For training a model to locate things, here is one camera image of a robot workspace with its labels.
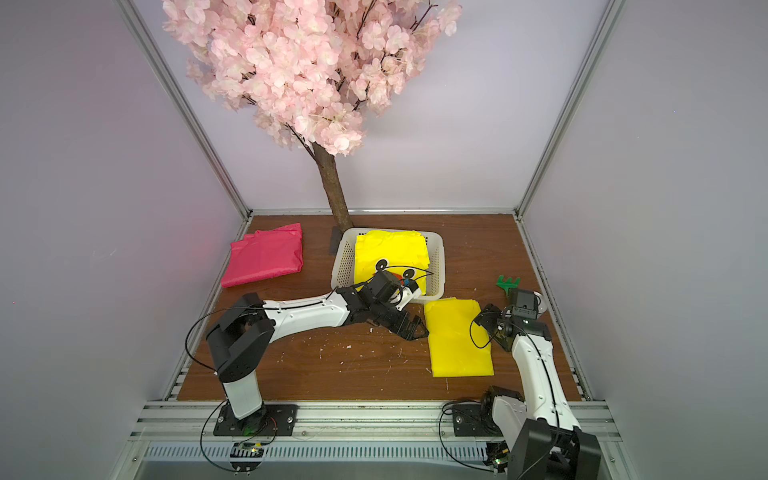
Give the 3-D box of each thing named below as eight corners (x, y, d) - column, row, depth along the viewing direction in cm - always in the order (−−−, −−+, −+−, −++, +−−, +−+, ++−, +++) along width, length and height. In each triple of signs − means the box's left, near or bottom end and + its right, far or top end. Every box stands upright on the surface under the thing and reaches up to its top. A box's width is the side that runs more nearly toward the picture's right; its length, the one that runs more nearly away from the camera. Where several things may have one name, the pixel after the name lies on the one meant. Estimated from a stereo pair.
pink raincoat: (228, 285, 102) (222, 278, 99) (238, 238, 116) (234, 230, 113) (302, 273, 105) (298, 266, 101) (303, 229, 119) (300, 221, 115)
